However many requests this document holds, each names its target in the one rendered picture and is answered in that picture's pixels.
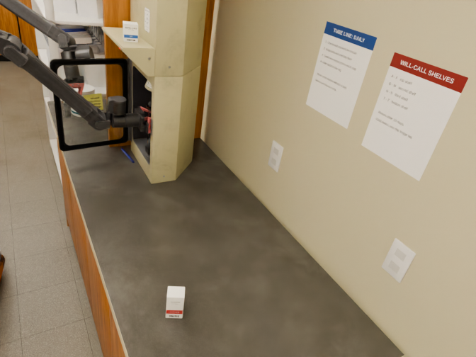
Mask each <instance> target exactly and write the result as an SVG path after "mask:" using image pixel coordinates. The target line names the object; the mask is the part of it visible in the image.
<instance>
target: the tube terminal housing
mask: <svg viewBox="0 0 476 357"><path fill-rule="evenodd" d="M145 7H147V8H148V9H150V22H149V33H148V32H147V31H145ZM206 7H207V0H130V22H137V24H138V35H139V36H140V37H141V38H142V39H143V40H145V41H146V42H147V43H149V44H150V45H151V46H152V47H153V48H154V49H155V68H154V76H147V75H146V74H145V73H144V72H143V71H142V70H141V69H140V68H139V67H138V66H137V65H136V64H135V63H134V62H133V61H132V68H133V66H135V67H136V68H137V69H138V70H139V71H140V73H141V74H142V75H143V76H144V77H145V78H146V79H147V80H148V81H149V82H150V83H151V85H152V112H151V119H152V120H153V133H152V136H151V140H150V164H148V163H147V161H146V160H145V158H144V157H143V155H142V153H141V152H140V150H139V149H138V147H137V145H136V144H135V143H134V141H133V140H134V139H133V138H132V142H131V151H132V153H133V154H134V155H135V158H136V159H137V161H138V162H139V164H140V166H141V167H142V169H143V171H144V172H145V174H146V175H147V178H148V179H149V181H150V182H151V184H153V183H161V182H166V181H175V180H176V179H177V178H178V177H179V176H180V175H181V173H182V172H183V171H184V170H185V169H186V167H187V166H188V165H189V164H190V163H191V162H192V157H193V143H194V135H195V127H196V113H197V105H198V90H199V83H200V68H201V60H202V52H203V38H204V30H205V15H206Z"/></svg>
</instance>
